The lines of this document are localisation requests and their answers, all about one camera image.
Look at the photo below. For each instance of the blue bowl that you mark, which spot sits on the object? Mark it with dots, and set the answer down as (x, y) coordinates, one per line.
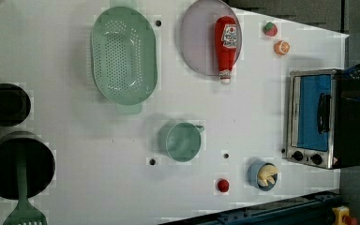
(252, 175)

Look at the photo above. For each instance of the orange slice toy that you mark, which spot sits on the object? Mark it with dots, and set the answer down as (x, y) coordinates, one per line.
(282, 47)

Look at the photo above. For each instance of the green plastic cup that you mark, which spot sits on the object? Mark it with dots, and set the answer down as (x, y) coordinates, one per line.
(180, 141)

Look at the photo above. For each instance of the large black pot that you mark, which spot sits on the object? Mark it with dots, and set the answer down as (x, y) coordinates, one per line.
(39, 161)

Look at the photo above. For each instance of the green slotted spatula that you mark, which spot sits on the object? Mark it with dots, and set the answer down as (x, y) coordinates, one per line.
(24, 212)

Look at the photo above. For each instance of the small black pot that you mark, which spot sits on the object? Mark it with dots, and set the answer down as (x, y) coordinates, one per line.
(15, 105)

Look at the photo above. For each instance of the blue metal frame rail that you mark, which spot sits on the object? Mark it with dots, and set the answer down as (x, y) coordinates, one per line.
(311, 209)

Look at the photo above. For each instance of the yellow red emergency button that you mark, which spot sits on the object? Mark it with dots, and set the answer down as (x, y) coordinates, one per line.
(343, 217)

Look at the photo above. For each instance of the red plush ketchup bottle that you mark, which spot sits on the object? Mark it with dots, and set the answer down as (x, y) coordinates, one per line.
(225, 47)

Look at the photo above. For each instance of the small red tomato toy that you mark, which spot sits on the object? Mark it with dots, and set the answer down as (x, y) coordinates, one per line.
(223, 185)

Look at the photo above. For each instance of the yellow plush banana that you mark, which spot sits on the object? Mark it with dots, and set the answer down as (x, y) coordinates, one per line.
(266, 175)

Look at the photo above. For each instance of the silver toaster oven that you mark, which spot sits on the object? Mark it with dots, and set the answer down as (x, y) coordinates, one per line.
(323, 121)

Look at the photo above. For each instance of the grey round plate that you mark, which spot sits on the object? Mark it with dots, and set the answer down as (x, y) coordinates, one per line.
(197, 36)

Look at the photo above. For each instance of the green perforated colander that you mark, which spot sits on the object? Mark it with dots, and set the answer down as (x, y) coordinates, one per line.
(124, 58)

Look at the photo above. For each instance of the red strawberry toy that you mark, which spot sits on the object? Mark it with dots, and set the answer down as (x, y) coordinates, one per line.
(270, 29)

